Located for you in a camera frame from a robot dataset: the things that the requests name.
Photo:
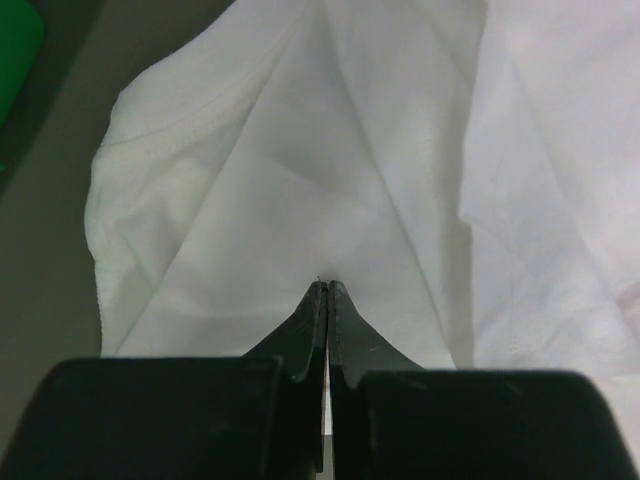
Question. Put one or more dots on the green plastic bin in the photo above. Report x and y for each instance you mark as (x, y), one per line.
(22, 36)

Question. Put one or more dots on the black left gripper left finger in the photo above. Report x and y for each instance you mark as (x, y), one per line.
(256, 416)

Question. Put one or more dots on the white t-shirt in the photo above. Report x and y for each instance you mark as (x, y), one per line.
(468, 169)

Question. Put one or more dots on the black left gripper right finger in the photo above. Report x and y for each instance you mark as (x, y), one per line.
(393, 419)

